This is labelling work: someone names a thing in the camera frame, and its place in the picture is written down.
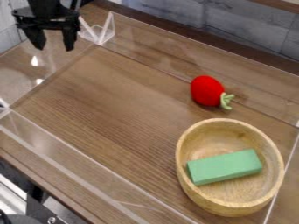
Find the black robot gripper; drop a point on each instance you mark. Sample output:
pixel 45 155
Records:
pixel 62 20

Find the red knitted strawberry toy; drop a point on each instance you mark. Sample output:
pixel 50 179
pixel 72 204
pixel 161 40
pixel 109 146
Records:
pixel 209 92

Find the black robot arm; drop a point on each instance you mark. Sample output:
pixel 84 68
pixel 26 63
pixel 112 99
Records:
pixel 41 4

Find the wooden bowl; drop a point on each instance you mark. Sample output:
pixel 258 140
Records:
pixel 241 196

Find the green rectangular block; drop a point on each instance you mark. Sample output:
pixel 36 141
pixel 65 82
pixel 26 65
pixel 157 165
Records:
pixel 224 167

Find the clear acrylic tray enclosure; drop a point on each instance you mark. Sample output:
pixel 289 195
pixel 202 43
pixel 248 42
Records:
pixel 96 116

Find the black metal bracket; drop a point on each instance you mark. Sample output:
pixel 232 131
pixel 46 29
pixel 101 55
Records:
pixel 38 211

